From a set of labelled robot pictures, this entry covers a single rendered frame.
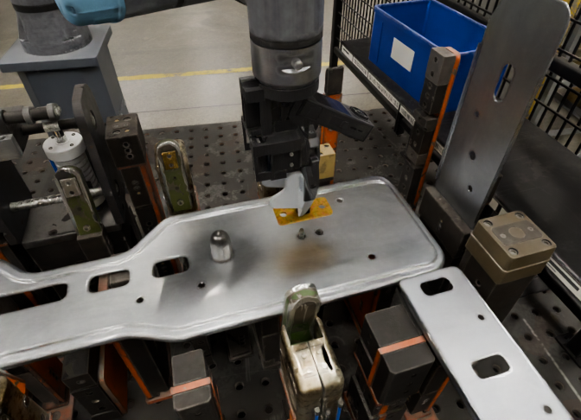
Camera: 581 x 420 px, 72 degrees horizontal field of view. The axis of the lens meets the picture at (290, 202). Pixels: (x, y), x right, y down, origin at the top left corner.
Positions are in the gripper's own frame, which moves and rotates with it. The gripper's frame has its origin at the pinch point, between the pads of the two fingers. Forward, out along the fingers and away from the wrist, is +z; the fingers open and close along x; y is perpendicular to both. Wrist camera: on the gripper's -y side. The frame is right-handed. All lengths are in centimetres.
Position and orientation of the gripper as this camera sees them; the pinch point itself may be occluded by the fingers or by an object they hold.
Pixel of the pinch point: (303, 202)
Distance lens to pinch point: 58.2
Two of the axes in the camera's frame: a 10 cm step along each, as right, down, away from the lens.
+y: -9.6, 2.0, -2.0
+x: 2.9, 6.6, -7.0
